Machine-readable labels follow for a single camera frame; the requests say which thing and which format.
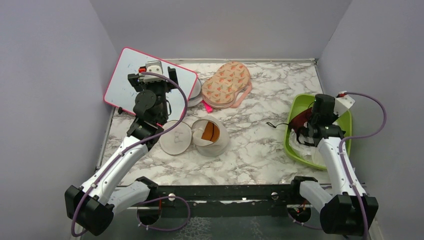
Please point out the white round object behind whiteboard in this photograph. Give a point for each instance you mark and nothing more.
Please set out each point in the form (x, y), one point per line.
(195, 96)

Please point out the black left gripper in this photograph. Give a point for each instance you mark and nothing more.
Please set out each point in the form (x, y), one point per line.
(142, 86)

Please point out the pink framed whiteboard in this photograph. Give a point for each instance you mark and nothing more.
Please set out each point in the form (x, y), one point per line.
(121, 93)

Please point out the green plastic basin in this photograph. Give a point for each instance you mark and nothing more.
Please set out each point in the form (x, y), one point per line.
(300, 103)

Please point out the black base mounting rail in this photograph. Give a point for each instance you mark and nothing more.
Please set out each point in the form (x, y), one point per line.
(222, 201)

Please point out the orange patterned bra wash bag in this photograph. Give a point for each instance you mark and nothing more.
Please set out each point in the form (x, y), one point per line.
(228, 87)

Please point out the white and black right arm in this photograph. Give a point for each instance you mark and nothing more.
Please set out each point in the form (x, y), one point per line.
(349, 211)

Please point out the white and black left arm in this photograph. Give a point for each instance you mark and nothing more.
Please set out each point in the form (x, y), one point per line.
(92, 205)

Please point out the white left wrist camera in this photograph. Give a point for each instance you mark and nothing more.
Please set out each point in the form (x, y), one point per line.
(154, 66)

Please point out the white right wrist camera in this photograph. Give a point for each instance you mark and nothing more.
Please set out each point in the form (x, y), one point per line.
(343, 102)

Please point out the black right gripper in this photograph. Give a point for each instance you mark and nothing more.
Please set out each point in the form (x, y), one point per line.
(335, 117)

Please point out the black and orange bra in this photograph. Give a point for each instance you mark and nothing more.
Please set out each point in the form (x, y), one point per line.
(211, 132)

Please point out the dark red cloth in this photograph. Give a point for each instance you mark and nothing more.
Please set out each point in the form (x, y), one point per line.
(299, 120)

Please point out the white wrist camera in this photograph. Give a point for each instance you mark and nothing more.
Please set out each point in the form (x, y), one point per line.
(154, 66)
(343, 102)

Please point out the white mesh laundry bag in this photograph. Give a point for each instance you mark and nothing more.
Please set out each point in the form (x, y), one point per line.
(180, 138)

